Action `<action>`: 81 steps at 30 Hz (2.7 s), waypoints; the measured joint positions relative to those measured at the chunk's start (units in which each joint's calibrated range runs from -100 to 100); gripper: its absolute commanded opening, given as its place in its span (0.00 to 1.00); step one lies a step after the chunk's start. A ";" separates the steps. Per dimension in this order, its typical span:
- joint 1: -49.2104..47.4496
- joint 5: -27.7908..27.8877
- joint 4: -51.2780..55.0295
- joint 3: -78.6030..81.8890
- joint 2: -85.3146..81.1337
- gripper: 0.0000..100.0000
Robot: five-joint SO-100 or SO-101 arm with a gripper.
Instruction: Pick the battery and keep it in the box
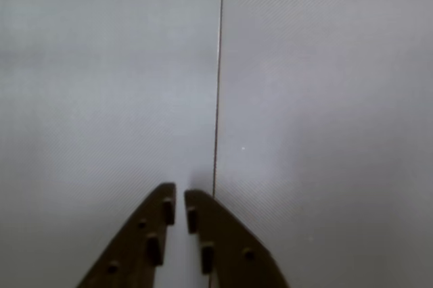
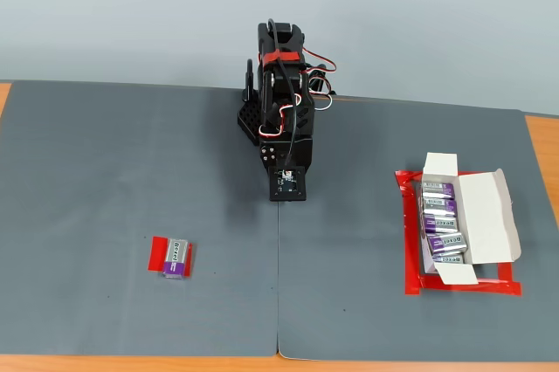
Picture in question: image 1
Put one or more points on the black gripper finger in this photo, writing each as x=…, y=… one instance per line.
x=128, y=251
x=230, y=254

